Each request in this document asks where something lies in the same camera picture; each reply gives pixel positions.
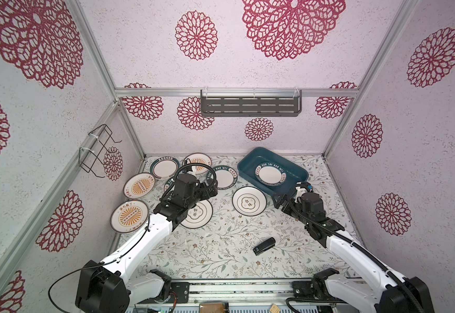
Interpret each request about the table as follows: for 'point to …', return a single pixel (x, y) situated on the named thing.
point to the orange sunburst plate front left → (129, 216)
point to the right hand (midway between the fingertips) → (279, 196)
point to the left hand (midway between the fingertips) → (208, 187)
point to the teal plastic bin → (294, 175)
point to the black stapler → (264, 246)
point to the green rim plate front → (270, 174)
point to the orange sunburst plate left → (138, 185)
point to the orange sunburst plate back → (198, 158)
